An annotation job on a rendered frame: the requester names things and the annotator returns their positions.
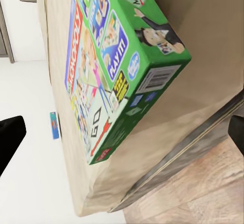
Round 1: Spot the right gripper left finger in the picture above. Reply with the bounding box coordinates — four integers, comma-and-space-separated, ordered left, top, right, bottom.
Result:
0, 115, 26, 177

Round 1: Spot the board game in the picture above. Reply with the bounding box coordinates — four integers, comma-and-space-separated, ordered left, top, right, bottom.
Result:
49, 112, 60, 140
65, 0, 192, 165

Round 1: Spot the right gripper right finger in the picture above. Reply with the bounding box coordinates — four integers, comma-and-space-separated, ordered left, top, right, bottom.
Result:
228, 115, 244, 156

